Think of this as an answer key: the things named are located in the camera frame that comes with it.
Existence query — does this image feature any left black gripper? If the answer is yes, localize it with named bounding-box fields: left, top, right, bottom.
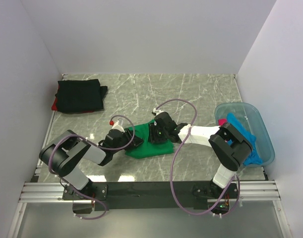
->
left=112, top=128, right=144, bottom=154

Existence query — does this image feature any green t shirt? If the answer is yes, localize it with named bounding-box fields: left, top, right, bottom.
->
left=125, top=120, right=175, bottom=159

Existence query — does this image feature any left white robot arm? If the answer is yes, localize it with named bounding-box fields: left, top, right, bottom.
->
left=39, top=128, right=144, bottom=199

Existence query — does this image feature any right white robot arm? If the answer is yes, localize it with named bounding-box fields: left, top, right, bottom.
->
left=149, top=110, right=253, bottom=198

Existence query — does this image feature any pink t shirt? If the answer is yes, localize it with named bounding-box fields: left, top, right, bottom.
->
left=218, top=119, right=228, bottom=126

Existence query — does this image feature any folded black t shirt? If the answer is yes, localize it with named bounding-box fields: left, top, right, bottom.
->
left=55, top=79, right=108, bottom=114

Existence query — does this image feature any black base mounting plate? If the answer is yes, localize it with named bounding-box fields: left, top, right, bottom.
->
left=61, top=180, right=241, bottom=213

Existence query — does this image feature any blue t shirt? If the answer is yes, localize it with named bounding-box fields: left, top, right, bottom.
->
left=226, top=113, right=263, bottom=166

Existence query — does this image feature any folded red t shirt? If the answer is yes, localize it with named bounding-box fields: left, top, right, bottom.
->
left=51, top=97, right=59, bottom=112

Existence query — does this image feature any clear blue plastic bin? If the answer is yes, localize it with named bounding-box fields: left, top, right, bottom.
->
left=215, top=102, right=275, bottom=167

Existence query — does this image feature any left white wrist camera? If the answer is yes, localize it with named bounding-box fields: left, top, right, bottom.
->
left=109, top=119, right=125, bottom=132

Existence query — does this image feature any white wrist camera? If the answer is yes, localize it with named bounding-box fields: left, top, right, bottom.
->
left=152, top=108, right=163, bottom=116
left=109, top=119, right=125, bottom=132

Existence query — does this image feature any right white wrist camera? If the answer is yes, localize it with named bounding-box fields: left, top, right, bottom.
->
left=152, top=108, right=163, bottom=116

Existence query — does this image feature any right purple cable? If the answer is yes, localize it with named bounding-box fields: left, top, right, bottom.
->
left=155, top=99, right=241, bottom=217

